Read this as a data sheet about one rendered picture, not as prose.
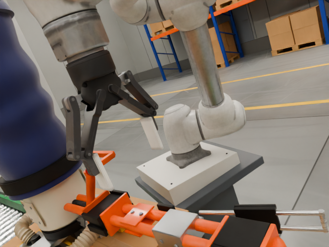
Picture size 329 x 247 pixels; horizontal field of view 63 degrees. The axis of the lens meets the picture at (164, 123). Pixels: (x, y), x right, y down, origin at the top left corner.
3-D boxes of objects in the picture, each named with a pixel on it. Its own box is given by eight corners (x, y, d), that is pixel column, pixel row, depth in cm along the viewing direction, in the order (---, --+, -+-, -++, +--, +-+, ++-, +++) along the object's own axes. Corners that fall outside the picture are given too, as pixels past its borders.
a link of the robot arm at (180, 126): (172, 144, 147) (159, 106, 141) (204, 136, 143) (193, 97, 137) (168, 157, 132) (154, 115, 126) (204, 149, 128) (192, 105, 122)
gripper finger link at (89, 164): (86, 145, 42) (71, 155, 40) (100, 172, 44) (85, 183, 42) (82, 145, 44) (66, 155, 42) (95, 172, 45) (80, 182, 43)
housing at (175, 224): (158, 249, 51) (149, 231, 50) (178, 224, 56) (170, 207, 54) (187, 259, 46) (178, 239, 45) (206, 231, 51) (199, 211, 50)
